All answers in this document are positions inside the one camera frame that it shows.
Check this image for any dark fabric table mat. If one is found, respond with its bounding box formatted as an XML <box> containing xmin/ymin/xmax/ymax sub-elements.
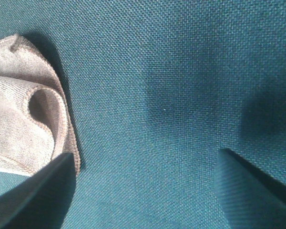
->
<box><xmin>0</xmin><ymin>0</ymin><xmax>286</xmax><ymax>229</ymax></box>

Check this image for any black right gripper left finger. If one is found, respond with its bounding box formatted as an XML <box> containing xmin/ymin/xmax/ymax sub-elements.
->
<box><xmin>0</xmin><ymin>153</ymin><xmax>76</xmax><ymax>229</ymax></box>

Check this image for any orange-brown microfibre towel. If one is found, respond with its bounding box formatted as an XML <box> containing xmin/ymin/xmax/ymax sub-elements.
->
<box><xmin>0</xmin><ymin>34</ymin><xmax>81</xmax><ymax>176</ymax></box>

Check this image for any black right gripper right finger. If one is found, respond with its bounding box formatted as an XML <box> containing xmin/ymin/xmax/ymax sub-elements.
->
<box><xmin>214</xmin><ymin>148</ymin><xmax>286</xmax><ymax>229</ymax></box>

